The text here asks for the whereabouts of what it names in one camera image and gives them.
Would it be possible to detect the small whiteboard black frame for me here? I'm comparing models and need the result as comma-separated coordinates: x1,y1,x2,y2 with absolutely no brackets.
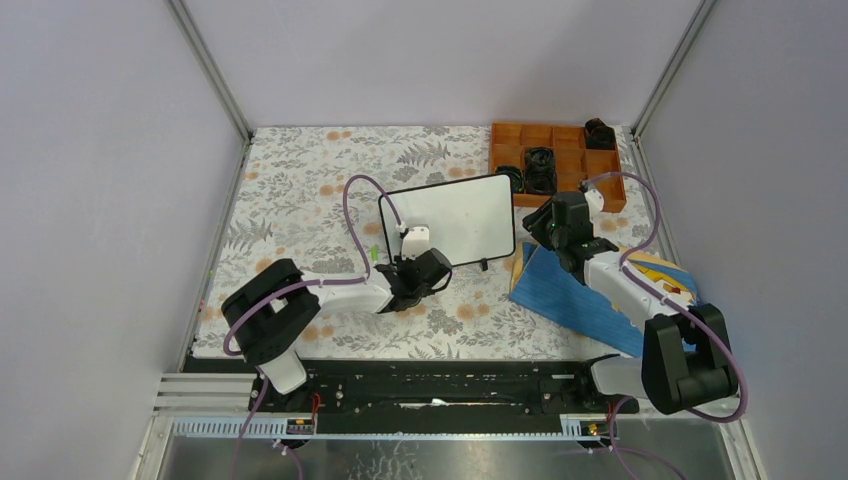
378,174,516,266

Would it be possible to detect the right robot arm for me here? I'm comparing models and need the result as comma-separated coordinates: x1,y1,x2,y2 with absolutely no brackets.
522,191,747,419

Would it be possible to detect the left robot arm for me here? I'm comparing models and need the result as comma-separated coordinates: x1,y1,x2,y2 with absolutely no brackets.
221,248,452,411

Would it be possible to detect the black item in tray left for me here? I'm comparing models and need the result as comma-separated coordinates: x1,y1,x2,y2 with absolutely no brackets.
494,165,525,194

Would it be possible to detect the blue pikachu cloth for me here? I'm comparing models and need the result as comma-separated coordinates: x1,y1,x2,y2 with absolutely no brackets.
508,239,704,362

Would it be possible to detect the black item in tray middle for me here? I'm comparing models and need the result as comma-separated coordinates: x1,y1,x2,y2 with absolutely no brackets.
524,147,557,196

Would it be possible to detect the orange compartment tray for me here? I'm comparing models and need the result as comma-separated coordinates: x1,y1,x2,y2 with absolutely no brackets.
489,122,622,207

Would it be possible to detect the black item in tray corner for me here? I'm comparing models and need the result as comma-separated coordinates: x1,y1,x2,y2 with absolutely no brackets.
584,118,617,151

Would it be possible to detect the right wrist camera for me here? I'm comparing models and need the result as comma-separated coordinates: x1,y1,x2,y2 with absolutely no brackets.
580,185,605,216

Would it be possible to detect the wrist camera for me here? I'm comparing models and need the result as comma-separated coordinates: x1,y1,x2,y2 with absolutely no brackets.
580,185,605,216
396,225,431,260

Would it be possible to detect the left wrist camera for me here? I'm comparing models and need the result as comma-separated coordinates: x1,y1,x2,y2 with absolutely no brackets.
396,225,431,260

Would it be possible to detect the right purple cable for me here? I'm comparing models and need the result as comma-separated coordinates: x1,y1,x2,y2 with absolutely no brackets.
580,171,750,480

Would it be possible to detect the right aluminium frame post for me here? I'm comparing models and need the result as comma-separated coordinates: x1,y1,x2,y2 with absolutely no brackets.
631,0,720,139

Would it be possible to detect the aluminium frame post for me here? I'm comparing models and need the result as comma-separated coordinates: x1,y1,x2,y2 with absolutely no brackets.
631,0,720,139
164,0,253,143

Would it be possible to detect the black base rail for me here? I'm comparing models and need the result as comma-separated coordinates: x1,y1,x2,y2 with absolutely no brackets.
188,360,620,435

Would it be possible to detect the left aluminium frame post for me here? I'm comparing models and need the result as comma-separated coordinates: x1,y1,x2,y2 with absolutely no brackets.
164,0,253,143

